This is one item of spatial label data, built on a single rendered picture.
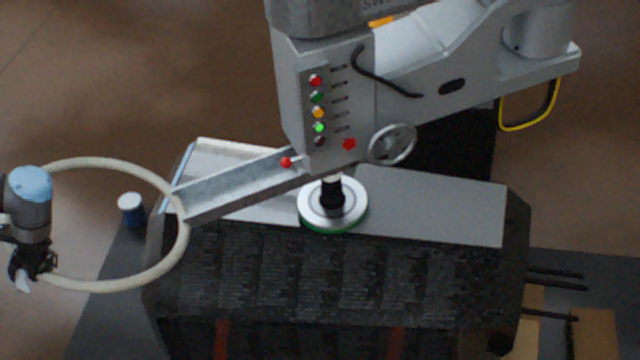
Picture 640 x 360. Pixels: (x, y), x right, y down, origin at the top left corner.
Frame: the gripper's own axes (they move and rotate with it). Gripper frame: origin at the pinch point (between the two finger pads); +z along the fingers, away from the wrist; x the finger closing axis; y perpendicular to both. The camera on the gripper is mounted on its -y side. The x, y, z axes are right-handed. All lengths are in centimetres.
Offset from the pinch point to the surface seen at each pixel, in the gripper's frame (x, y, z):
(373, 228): 86, 50, -1
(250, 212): 71, 16, 9
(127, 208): 101, -62, 85
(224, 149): 87, -9, 8
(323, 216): 78, 37, -1
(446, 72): 92, 51, -56
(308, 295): 68, 45, 21
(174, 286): 49, 8, 33
